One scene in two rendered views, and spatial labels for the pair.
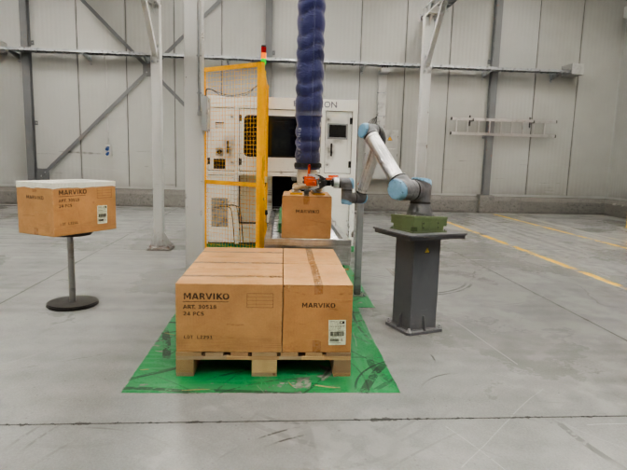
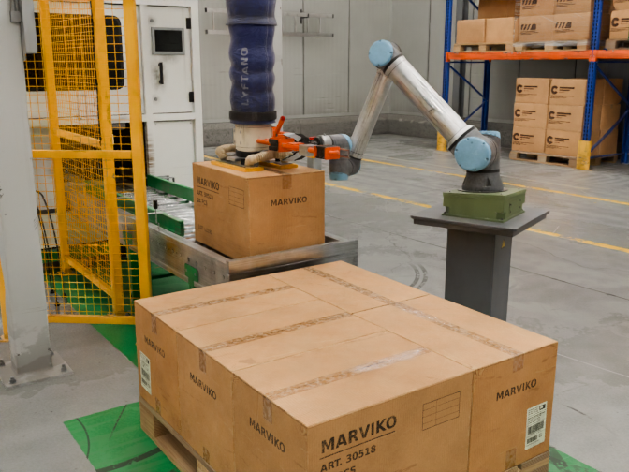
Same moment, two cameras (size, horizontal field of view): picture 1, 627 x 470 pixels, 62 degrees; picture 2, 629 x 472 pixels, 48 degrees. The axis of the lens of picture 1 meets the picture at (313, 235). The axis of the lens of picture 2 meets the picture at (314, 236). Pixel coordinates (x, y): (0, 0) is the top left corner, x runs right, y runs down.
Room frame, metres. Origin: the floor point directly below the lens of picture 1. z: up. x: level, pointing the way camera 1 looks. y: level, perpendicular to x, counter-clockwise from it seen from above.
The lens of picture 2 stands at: (1.44, 1.58, 1.43)
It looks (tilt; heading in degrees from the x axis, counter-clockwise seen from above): 14 degrees down; 329
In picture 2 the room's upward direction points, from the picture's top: straight up
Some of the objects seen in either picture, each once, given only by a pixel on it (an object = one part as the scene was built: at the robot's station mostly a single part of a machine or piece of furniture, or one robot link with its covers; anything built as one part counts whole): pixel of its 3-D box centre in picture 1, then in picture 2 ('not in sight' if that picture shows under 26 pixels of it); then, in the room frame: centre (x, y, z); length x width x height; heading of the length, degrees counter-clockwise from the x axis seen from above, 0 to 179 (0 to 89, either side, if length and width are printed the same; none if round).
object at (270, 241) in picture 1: (308, 242); (295, 255); (4.16, 0.04, 0.58); 0.70 x 0.03 x 0.06; 94
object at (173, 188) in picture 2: not in sight; (201, 195); (5.70, -0.13, 0.60); 1.60 x 0.10 x 0.09; 4
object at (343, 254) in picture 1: (307, 255); (296, 277); (4.16, 0.04, 0.47); 0.70 x 0.03 x 0.15; 94
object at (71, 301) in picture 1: (71, 268); not in sight; (4.20, 1.97, 0.31); 0.40 x 0.40 x 0.62
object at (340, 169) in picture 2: (347, 197); (339, 168); (4.28, -0.27, 0.94); 0.12 x 0.09 x 0.12; 125
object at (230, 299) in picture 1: (267, 292); (329, 371); (3.46, 0.30, 0.34); 1.20 x 1.00 x 0.40; 4
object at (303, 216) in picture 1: (305, 216); (256, 207); (4.50, 0.07, 0.75); 0.60 x 0.40 x 0.40; 2
